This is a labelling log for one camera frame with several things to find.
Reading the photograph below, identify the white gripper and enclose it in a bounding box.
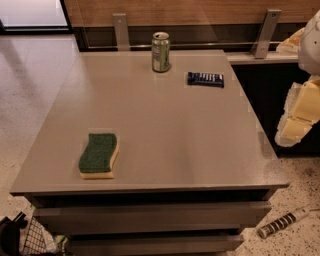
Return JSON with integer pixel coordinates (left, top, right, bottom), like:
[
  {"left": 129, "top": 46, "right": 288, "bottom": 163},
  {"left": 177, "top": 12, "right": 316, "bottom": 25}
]
[{"left": 275, "top": 28, "right": 320, "bottom": 147}]

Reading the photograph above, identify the blue rxbar blueberry wrapper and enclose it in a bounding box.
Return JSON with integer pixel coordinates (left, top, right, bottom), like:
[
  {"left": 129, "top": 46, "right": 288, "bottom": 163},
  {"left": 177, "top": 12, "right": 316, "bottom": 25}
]
[{"left": 187, "top": 72, "right": 224, "bottom": 88}]

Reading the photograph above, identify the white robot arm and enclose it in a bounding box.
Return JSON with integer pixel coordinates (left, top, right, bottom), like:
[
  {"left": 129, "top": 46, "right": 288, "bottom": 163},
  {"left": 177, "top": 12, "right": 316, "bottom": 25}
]
[{"left": 275, "top": 11, "right": 320, "bottom": 147}]

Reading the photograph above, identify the green and yellow sponge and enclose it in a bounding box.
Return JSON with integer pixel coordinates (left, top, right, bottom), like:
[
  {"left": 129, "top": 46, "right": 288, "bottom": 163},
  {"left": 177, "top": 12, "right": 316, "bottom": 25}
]
[{"left": 78, "top": 133, "right": 119, "bottom": 179}]

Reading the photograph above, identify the grey drawer cabinet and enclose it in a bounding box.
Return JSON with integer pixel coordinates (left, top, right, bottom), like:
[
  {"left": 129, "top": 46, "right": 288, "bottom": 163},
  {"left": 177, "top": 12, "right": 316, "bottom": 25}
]
[{"left": 11, "top": 50, "right": 288, "bottom": 243}]

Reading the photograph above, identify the green soda can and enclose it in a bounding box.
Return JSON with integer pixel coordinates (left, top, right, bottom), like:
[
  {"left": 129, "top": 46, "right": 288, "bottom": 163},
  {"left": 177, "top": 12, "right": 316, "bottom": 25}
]
[{"left": 151, "top": 32, "right": 170, "bottom": 72}]

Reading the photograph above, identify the lower grey drawer front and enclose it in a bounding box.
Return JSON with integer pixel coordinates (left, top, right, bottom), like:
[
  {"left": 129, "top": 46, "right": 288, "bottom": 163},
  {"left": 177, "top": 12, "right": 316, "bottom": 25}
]
[{"left": 68, "top": 235, "right": 243, "bottom": 256}]

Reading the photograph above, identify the grey drawer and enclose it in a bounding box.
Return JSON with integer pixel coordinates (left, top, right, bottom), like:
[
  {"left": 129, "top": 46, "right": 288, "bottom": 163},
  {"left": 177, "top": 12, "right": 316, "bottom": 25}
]
[
  {"left": 34, "top": 201, "right": 271, "bottom": 235},
  {"left": 68, "top": 235, "right": 243, "bottom": 256}
]

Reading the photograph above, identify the upper grey drawer front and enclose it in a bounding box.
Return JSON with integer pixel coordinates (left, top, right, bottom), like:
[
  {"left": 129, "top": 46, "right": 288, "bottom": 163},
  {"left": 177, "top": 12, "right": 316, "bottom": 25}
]
[{"left": 34, "top": 201, "right": 271, "bottom": 235}]

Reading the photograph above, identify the black object at corner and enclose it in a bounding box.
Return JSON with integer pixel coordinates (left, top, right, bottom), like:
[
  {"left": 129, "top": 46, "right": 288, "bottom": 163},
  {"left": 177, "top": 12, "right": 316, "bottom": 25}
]
[{"left": 0, "top": 212, "right": 28, "bottom": 256}]

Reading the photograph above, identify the right metal bracket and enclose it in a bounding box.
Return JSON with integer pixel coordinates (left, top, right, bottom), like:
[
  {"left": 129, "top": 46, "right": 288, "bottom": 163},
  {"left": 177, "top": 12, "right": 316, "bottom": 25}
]
[{"left": 251, "top": 9, "right": 281, "bottom": 59}]

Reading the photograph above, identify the metal bracket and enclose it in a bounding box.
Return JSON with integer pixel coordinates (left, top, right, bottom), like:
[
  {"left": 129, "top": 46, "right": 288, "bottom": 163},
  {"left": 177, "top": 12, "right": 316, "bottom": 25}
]
[
  {"left": 112, "top": 13, "right": 130, "bottom": 51},
  {"left": 251, "top": 9, "right": 281, "bottom": 59}
]

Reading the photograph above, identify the striped black white handle tool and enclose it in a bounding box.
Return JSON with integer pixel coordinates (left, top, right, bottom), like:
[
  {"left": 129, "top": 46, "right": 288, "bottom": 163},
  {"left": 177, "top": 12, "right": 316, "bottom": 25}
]
[{"left": 257, "top": 208, "right": 310, "bottom": 239}]

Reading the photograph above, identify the left metal bracket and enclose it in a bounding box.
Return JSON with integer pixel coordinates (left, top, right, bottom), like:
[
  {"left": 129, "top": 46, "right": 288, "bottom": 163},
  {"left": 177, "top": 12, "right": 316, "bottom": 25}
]
[{"left": 112, "top": 13, "right": 130, "bottom": 51}]

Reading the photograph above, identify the horizontal metal rail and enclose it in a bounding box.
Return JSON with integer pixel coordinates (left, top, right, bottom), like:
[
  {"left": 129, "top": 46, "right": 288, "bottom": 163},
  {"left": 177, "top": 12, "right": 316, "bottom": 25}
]
[{"left": 88, "top": 41, "right": 280, "bottom": 52}]

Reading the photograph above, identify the wire mesh basket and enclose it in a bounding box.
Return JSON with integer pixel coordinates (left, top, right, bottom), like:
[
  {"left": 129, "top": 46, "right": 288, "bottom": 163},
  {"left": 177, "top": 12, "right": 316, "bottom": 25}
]
[{"left": 21, "top": 217, "right": 48, "bottom": 256}]

